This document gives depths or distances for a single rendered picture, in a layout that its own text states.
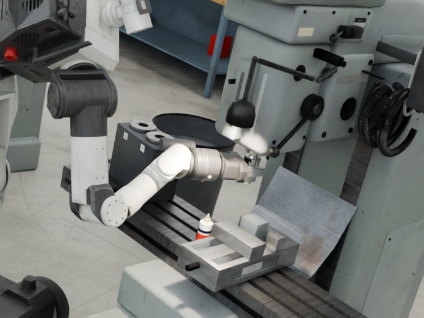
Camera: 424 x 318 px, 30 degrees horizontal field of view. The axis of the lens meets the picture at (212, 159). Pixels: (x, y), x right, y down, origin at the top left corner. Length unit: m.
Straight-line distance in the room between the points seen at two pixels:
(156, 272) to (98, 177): 0.48
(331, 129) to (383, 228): 0.43
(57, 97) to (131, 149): 0.70
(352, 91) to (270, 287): 0.59
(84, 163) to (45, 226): 2.43
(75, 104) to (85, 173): 0.17
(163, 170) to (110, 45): 0.35
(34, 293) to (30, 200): 2.00
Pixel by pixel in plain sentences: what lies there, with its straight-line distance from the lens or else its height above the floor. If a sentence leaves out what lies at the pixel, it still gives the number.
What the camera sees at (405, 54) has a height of 1.63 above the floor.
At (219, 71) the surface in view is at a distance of 7.13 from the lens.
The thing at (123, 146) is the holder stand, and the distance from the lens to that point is 2.58.
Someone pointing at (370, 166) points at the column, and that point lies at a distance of 2.43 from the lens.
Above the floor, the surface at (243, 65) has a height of 1.54.
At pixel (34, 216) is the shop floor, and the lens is 4.43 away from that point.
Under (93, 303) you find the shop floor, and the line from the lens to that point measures 3.75.
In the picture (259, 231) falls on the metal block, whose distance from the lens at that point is 2.22.
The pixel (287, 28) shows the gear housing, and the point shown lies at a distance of 1.95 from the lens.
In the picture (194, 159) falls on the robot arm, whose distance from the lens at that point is 2.12.
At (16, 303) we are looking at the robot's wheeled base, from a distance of 2.61.
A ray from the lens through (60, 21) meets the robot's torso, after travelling 1.89.
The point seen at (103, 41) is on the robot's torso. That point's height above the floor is 1.53.
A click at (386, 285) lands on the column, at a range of 2.73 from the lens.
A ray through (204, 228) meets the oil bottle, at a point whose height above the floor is 1.03.
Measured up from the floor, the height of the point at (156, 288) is 0.88.
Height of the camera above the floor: 2.02
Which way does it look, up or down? 21 degrees down
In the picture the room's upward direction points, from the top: 13 degrees clockwise
